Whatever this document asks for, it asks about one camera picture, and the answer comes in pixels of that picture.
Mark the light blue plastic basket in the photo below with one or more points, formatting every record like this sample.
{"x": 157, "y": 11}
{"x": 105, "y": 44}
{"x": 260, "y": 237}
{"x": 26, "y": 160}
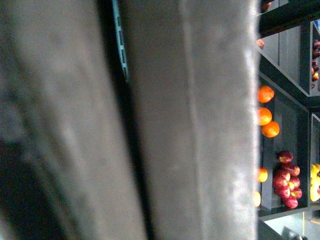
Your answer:
{"x": 137, "y": 128}

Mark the red apple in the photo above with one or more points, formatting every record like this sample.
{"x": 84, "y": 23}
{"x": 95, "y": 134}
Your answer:
{"x": 296, "y": 193}
{"x": 283, "y": 192}
{"x": 292, "y": 169}
{"x": 290, "y": 202}
{"x": 281, "y": 178}
{"x": 285, "y": 156}
{"x": 293, "y": 183}

